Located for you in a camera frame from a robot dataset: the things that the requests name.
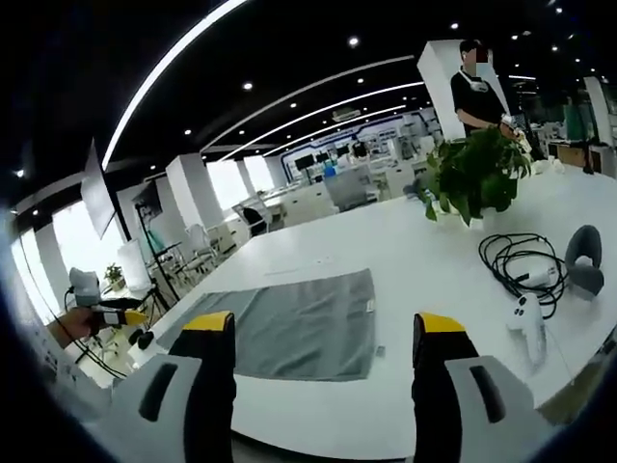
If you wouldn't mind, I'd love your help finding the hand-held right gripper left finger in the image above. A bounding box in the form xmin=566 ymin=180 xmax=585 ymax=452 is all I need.
xmin=111 ymin=311 xmax=238 ymax=463

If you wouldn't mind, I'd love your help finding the black coiled cable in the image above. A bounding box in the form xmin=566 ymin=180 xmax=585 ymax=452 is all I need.
xmin=477 ymin=232 xmax=568 ymax=320

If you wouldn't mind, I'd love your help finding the white office chair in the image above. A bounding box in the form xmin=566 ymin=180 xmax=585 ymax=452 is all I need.
xmin=185 ymin=224 xmax=213 ymax=271

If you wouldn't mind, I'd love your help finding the black tripod stand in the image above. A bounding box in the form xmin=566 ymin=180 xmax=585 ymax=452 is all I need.
xmin=134 ymin=202 xmax=174 ymax=314

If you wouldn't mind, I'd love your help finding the grey neck-worn device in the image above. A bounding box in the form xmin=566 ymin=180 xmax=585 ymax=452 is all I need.
xmin=564 ymin=224 xmax=605 ymax=301

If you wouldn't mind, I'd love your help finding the white handheld controller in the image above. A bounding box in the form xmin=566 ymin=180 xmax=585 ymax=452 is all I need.
xmin=505 ymin=292 xmax=549 ymax=366

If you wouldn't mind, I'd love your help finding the person's left hand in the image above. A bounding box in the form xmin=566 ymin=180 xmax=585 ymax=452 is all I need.
xmin=47 ymin=306 xmax=100 ymax=346

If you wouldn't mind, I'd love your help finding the hanging grey panel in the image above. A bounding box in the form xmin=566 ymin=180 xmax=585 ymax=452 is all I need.
xmin=80 ymin=137 xmax=118 ymax=240

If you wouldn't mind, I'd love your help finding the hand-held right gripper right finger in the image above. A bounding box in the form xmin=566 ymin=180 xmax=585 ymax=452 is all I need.
xmin=411 ymin=312 xmax=555 ymax=463

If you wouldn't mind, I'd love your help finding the white table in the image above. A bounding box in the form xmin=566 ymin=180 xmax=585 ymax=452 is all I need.
xmin=76 ymin=166 xmax=617 ymax=462

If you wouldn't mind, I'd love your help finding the white power adapter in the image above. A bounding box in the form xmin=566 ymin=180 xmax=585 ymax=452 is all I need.
xmin=518 ymin=267 xmax=555 ymax=286

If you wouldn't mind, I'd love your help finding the grey towel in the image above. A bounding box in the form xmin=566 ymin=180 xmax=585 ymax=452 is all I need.
xmin=156 ymin=268 xmax=378 ymax=382

